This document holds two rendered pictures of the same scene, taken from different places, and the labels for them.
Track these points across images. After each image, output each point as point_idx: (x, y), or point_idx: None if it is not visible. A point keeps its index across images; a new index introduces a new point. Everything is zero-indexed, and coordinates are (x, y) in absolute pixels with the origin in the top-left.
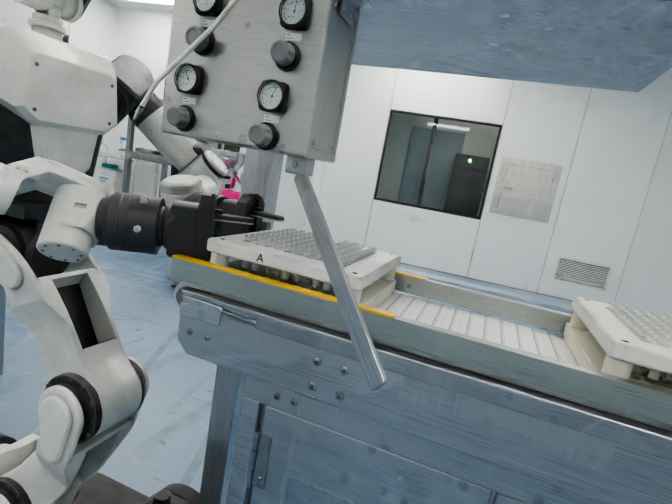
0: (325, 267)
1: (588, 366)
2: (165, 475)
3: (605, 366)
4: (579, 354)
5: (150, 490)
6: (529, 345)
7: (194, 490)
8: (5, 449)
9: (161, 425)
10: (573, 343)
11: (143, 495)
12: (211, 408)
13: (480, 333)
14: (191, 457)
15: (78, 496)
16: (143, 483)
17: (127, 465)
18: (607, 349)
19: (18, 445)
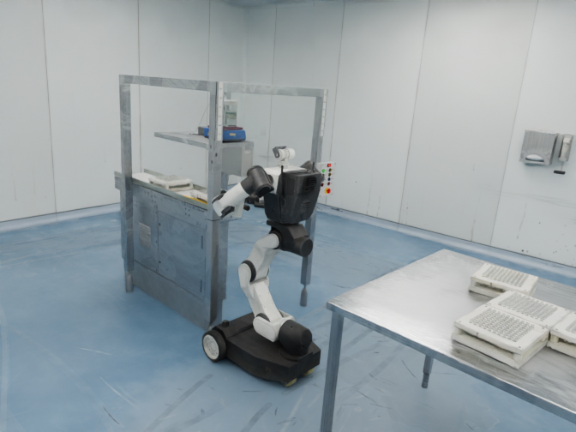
0: (227, 185)
1: (187, 188)
2: (207, 389)
3: (192, 184)
4: (181, 189)
5: (217, 383)
6: (182, 193)
7: (209, 332)
8: (281, 319)
9: (198, 425)
10: (176, 189)
11: (229, 339)
12: (218, 270)
13: (189, 195)
14: (189, 398)
15: (254, 344)
16: (219, 387)
17: (226, 399)
18: (192, 182)
19: (278, 321)
